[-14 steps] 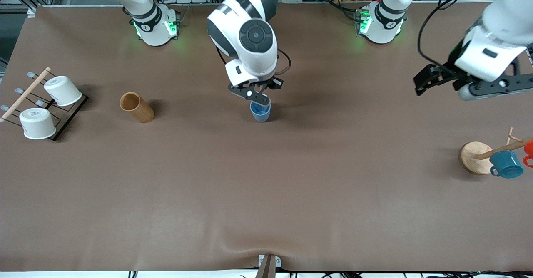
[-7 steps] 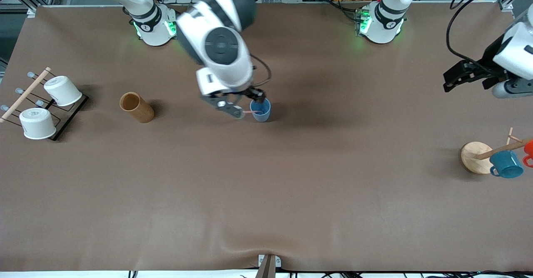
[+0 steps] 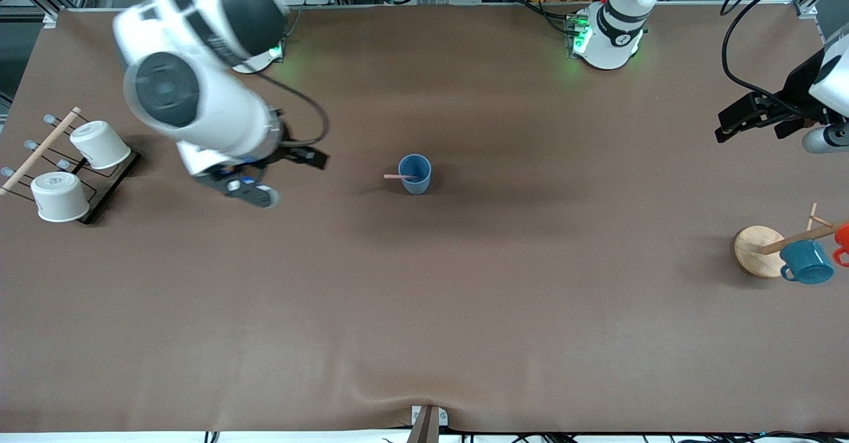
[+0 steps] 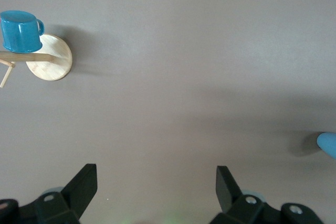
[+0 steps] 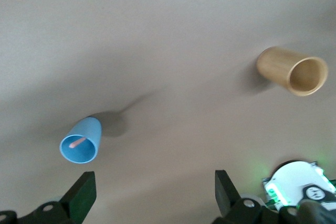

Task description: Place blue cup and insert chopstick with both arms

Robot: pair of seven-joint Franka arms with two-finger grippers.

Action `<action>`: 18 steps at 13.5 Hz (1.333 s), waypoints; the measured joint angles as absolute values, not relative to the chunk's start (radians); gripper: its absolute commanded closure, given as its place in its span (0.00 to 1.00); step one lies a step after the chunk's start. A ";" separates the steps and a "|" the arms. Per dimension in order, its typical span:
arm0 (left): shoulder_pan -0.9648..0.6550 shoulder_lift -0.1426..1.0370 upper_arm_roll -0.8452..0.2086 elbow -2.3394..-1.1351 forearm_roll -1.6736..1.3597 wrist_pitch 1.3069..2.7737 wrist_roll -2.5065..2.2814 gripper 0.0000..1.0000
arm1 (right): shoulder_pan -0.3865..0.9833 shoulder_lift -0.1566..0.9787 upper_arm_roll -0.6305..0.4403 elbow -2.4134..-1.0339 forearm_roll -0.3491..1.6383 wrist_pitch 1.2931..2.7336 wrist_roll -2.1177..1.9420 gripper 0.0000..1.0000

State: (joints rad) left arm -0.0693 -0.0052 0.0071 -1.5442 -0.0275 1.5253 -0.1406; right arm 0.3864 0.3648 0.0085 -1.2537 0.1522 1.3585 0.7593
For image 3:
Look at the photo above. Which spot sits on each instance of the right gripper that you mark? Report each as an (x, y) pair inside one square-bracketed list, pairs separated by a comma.
[(292, 153)]

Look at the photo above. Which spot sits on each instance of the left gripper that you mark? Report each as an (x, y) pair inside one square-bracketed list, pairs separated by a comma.
[(796, 89)]

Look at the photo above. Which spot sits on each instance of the pink chopstick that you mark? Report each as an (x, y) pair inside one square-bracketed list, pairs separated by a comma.
[(396, 176)]

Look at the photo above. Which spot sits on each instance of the blue plastic cup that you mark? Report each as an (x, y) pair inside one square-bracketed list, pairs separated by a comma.
[(418, 178)]

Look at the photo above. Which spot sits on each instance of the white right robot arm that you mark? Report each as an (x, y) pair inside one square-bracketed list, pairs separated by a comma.
[(199, 98)]

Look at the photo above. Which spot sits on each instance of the white paper cup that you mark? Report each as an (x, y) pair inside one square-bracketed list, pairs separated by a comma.
[(61, 197), (106, 148)]

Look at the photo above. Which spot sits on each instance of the wooden mug tree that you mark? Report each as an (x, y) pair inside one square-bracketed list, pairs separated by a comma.
[(756, 251)]

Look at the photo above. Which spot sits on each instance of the orange ceramic mug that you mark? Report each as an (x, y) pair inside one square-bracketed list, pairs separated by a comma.
[(842, 241)]

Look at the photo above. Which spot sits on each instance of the teal ceramic mug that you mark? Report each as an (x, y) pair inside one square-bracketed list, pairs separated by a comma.
[(808, 262)]

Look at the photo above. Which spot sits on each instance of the brown table cover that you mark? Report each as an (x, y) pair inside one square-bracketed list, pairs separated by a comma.
[(424, 297)]

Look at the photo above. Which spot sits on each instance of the wooden rack rod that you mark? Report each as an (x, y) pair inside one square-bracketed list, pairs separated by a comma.
[(33, 158)]

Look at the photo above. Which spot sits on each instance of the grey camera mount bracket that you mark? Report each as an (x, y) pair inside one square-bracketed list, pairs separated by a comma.
[(428, 423)]

